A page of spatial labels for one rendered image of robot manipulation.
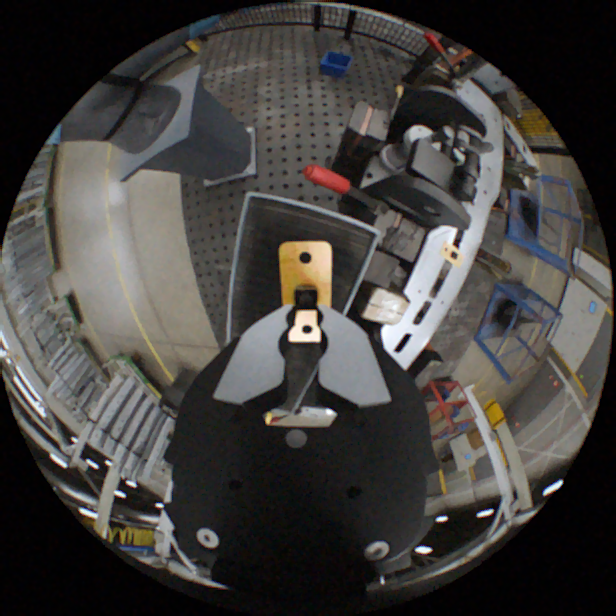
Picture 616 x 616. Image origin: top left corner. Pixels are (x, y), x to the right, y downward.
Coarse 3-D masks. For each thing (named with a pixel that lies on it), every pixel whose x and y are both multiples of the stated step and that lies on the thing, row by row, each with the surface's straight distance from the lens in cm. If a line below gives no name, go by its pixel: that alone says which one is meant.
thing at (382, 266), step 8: (376, 248) 30; (376, 256) 27; (384, 256) 27; (392, 256) 29; (368, 264) 27; (376, 264) 27; (384, 264) 28; (392, 264) 28; (368, 272) 27; (376, 272) 27; (384, 272) 28; (392, 272) 28; (368, 280) 28; (376, 280) 28; (384, 280) 28
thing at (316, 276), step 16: (288, 256) 13; (320, 256) 13; (288, 272) 14; (304, 272) 14; (320, 272) 14; (288, 288) 14; (304, 288) 13; (320, 288) 14; (304, 304) 14; (304, 320) 15; (304, 336) 16
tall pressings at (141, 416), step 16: (128, 384) 404; (112, 400) 397; (128, 400) 415; (144, 400) 432; (112, 416) 409; (128, 416) 416; (144, 416) 462; (160, 416) 465; (96, 432) 402; (112, 432) 412; (128, 432) 425; (144, 432) 443; (160, 432) 442; (112, 448) 428; (144, 448) 460; (160, 448) 446; (128, 464) 453; (144, 464) 444
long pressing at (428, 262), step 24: (480, 96) 82; (480, 192) 56; (480, 216) 56; (432, 240) 43; (480, 240) 57; (432, 264) 45; (408, 288) 43; (456, 288) 53; (408, 312) 47; (432, 312) 51; (384, 336) 48; (408, 360) 60
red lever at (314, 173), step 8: (304, 168) 20; (312, 168) 19; (320, 168) 20; (304, 176) 20; (312, 176) 19; (320, 176) 19; (328, 176) 20; (336, 176) 21; (320, 184) 20; (328, 184) 20; (336, 184) 21; (344, 184) 21; (344, 192) 22; (352, 192) 23; (360, 192) 24; (360, 200) 24; (368, 200) 25; (376, 200) 27; (368, 208) 27; (376, 208) 26; (384, 208) 27
